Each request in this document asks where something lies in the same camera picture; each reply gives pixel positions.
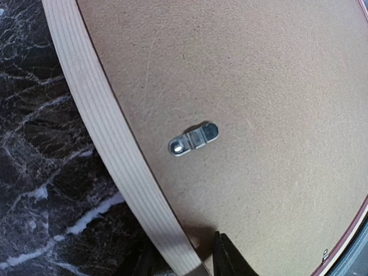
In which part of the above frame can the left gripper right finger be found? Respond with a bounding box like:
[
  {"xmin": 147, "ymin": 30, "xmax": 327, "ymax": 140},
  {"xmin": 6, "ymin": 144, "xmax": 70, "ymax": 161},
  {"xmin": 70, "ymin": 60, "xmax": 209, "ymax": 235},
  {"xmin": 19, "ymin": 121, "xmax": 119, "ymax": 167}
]
[{"xmin": 213, "ymin": 231, "xmax": 258, "ymax": 276}]

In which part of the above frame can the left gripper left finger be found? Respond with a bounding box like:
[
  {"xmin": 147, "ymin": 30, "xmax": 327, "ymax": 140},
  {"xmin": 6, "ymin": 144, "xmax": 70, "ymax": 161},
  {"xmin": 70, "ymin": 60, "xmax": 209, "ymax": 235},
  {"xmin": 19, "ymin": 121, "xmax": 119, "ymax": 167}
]
[{"xmin": 133, "ymin": 244, "xmax": 155, "ymax": 276}]

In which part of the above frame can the pink wooden picture frame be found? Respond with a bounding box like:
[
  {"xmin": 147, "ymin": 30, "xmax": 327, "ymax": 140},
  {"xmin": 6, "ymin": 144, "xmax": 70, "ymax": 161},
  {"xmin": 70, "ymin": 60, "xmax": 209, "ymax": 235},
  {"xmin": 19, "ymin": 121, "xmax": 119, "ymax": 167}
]
[{"xmin": 41, "ymin": 0, "xmax": 368, "ymax": 276}]

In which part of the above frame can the brown cardboard backing board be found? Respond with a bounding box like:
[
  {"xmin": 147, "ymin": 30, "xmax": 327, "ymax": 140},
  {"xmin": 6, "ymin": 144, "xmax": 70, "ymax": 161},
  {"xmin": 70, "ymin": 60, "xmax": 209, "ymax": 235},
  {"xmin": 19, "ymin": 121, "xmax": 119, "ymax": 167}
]
[{"xmin": 74, "ymin": 0, "xmax": 368, "ymax": 276}]

